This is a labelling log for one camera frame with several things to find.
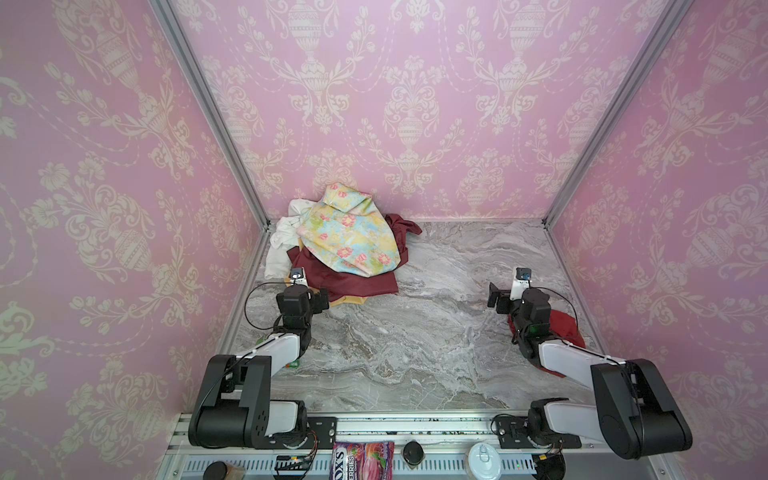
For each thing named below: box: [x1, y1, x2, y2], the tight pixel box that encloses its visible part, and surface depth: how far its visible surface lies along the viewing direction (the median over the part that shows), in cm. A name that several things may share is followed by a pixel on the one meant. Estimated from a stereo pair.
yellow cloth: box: [329, 295, 368, 307], surface depth 99 cm
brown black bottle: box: [202, 461, 246, 480], surface depth 64 cm
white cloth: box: [264, 199, 318, 280], surface depth 107 cm
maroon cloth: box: [287, 213, 423, 300], surface depth 98 cm
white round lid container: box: [466, 442, 502, 480], surface depth 67 cm
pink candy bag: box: [330, 442, 395, 480], surface depth 70 cm
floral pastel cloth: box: [297, 183, 401, 277], surface depth 102 cm
